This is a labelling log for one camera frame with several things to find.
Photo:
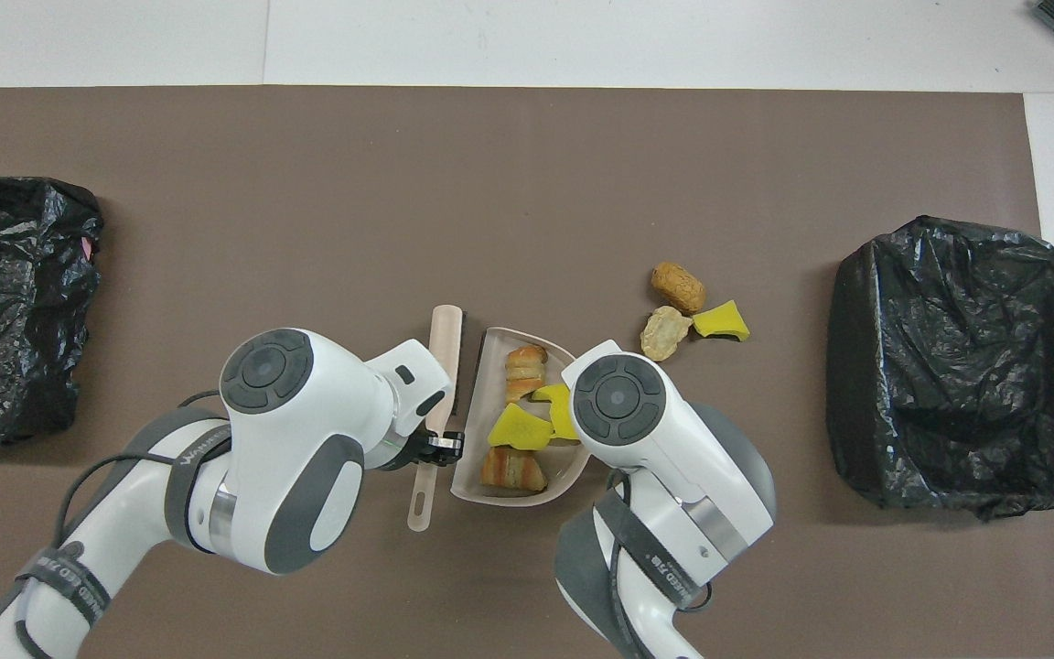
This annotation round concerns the small yellow sponge piece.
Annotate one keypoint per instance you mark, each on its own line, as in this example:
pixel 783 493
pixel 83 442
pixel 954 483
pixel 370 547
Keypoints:
pixel 721 320

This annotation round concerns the brown oval bread roll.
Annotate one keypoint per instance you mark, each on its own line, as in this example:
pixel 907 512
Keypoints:
pixel 678 286

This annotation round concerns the brown table mat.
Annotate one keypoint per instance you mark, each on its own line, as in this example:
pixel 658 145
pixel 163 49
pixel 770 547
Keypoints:
pixel 216 183

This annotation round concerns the orange striped croissant piece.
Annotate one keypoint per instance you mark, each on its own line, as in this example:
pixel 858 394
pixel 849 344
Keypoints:
pixel 513 469

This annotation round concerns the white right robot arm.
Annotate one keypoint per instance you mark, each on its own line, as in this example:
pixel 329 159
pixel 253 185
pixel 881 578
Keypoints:
pixel 664 458

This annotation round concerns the striped bread slice beige side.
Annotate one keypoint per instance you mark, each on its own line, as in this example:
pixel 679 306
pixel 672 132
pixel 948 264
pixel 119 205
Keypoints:
pixel 525 371

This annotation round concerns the black bag lined bin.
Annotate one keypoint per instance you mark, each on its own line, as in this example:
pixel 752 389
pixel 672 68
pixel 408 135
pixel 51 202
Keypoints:
pixel 15 320
pixel 957 366

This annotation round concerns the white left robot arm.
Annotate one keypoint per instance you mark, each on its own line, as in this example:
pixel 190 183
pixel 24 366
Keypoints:
pixel 289 439

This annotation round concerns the yellow sponge wedge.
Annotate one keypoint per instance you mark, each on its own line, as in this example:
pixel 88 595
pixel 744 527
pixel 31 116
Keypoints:
pixel 518 428

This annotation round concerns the pale beige bread chunk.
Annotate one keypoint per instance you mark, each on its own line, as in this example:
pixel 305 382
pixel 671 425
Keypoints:
pixel 664 332

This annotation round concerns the beige plastic dustpan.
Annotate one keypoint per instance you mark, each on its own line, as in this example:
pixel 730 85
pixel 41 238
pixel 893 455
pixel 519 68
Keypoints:
pixel 493 366

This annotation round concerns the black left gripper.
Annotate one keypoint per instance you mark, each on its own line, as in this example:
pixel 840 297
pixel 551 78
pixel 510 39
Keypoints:
pixel 415 450

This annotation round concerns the beige hand brush black bristles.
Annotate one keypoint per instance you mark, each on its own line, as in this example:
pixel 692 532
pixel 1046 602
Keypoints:
pixel 445 348

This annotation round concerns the notched yellow sponge piece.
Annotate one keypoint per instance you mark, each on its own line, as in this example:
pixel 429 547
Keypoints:
pixel 550 398

